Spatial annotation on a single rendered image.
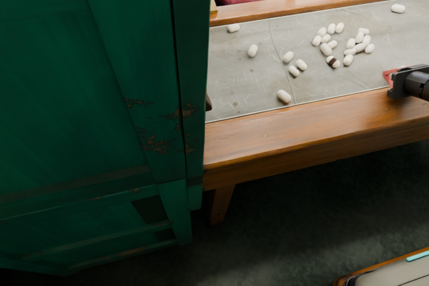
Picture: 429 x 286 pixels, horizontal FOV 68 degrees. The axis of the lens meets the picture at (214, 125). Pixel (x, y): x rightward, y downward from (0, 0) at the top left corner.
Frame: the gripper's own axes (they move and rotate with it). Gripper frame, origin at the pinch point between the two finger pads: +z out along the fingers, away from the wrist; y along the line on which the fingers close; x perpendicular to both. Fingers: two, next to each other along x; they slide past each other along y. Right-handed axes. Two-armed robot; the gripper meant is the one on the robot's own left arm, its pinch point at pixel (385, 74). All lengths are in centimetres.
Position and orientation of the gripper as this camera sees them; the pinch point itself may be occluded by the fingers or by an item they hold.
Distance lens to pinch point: 95.2
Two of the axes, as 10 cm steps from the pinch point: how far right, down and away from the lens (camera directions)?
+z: -2.3, -3.7, 9.0
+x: 1.3, 9.1, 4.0
